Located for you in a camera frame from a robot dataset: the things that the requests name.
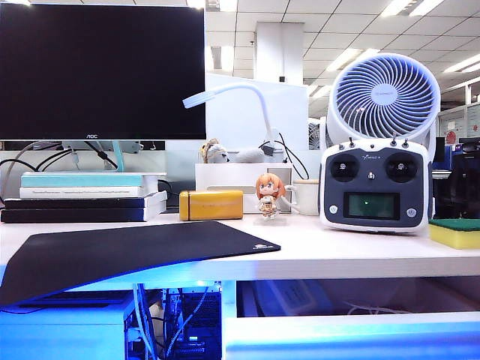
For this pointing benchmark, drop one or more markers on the white desk drawer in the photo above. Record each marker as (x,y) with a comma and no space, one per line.
(352,337)

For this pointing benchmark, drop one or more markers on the yellow green cleaning sponge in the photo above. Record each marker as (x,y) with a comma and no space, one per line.
(454,237)

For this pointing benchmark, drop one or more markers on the white desktop organizer box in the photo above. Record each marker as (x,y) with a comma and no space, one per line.
(231,176)

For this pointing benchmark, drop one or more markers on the grey soft plush item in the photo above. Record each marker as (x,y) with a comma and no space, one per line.
(248,155)

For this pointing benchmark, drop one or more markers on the orange-haired anime figurine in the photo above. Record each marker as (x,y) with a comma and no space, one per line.
(269,189)

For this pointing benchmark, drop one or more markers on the yellow rectangular case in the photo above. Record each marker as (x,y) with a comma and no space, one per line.
(216,206)

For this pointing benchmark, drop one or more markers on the beige plush toy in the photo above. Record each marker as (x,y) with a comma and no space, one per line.
(216,153)

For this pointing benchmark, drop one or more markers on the white partition panel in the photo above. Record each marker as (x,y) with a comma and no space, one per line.
(238,120)

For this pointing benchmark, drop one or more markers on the white mug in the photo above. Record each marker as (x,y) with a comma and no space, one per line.
(308,198)

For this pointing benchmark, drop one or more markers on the white gooseneck desk lamp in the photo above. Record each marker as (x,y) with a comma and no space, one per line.
(265,112)

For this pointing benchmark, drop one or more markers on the small white background fan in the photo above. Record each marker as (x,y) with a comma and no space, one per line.
(314,135)

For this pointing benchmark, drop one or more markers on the silver teal monitor stand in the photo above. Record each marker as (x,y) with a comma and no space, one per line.
(117,157)

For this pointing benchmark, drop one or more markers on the white power strip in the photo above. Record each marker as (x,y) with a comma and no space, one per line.
(292,298)

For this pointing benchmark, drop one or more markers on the black mouse pad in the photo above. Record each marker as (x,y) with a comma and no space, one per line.
(129,251)

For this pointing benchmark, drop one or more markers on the white navy RC transmitter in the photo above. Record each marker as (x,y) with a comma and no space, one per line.
(373,180)

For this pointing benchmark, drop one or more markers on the black computer tower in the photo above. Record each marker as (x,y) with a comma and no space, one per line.
(201,311)

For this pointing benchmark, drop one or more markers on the teal cover book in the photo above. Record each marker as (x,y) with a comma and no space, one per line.
(73,181)

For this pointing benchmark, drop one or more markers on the white cover book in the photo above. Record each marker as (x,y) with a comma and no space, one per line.
(73,192)

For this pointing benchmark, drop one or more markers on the white round desk fan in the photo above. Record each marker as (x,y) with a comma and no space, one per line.
(385,93)

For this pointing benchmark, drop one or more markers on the black AOC computer monitor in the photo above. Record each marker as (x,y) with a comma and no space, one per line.
(99,75)

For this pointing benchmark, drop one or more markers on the black office chair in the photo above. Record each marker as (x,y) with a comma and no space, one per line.
(464,176)

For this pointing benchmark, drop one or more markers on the white under-desk cabinet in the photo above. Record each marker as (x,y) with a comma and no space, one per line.
(54,333)

